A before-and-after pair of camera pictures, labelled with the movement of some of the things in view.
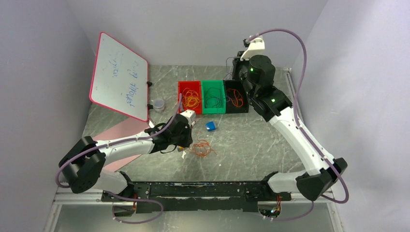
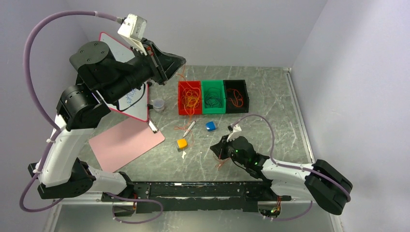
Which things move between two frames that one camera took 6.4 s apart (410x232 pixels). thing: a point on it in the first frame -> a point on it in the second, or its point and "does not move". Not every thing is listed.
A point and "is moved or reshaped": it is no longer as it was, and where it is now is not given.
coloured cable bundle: [201, 148] -> [221, 160]
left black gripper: [189, 139] -> [163, 65]
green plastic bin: [213, 100] does not move
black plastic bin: [236, 97] does not move
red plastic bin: [191, 95] does not move
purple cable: [226, 63] is moved or reshaped
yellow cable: [190, 98] does not move
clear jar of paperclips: [158, 105] does not move
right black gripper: [237, 63] -> [220, 148]
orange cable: [238, 97] does not move
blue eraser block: [210, 126] does not move
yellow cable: [190, 98] does not move
